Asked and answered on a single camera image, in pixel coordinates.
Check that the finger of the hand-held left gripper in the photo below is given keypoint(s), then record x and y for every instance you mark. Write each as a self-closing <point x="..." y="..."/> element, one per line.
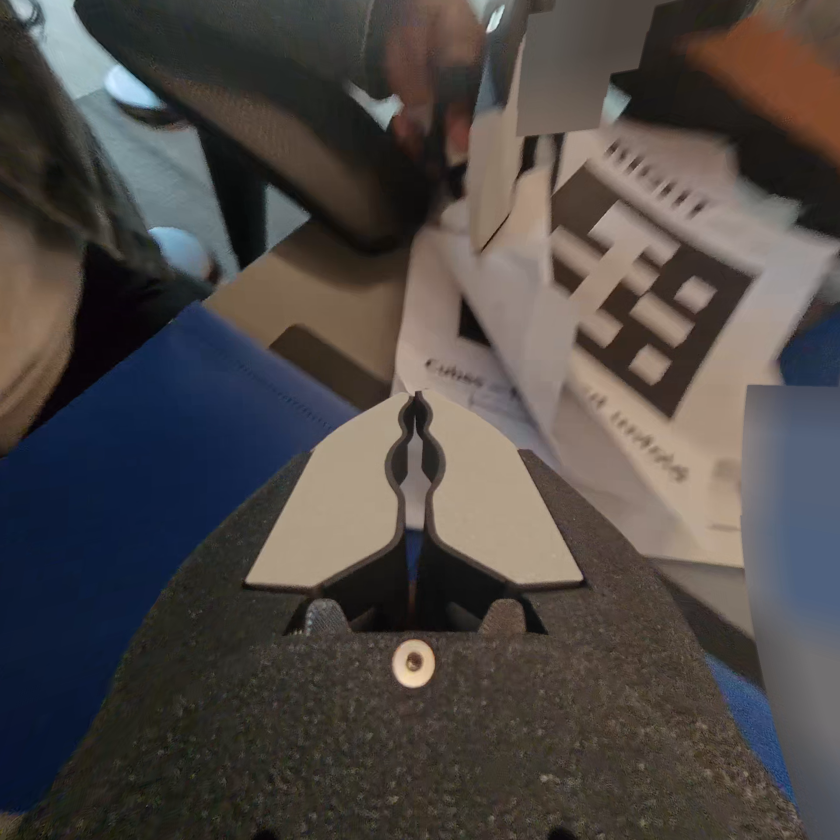
<point x="495" y="177"/>

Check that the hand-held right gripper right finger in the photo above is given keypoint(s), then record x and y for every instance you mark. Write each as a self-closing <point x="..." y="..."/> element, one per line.
<point x="499" y="512"/>

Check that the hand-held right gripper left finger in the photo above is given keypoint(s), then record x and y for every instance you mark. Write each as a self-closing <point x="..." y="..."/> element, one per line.
<point x="341" y="505"/>

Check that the pile of printed paper sheets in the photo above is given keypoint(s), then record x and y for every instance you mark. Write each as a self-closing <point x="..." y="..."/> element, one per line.
<point x="630" y="295"/>

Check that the brown desk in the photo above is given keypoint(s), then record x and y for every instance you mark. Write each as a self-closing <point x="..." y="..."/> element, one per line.
<point x="315" y="289"/>

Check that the person's left hand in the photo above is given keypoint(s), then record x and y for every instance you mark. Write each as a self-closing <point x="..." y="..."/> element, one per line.
<point x="420" y="59"/>

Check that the blue cloth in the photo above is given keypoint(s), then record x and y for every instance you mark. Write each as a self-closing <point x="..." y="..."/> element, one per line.
<point x="164" y="492"/>

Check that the black mesh office chair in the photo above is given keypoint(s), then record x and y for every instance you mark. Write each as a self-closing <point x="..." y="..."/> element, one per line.
<point x="262" y="79"/>

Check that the person's black shirt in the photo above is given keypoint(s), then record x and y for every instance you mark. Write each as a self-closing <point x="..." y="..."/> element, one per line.
<point x="111" y="315"/>

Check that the person's head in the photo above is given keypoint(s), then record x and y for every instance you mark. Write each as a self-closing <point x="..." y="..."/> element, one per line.
<point x="33" y="315"/>

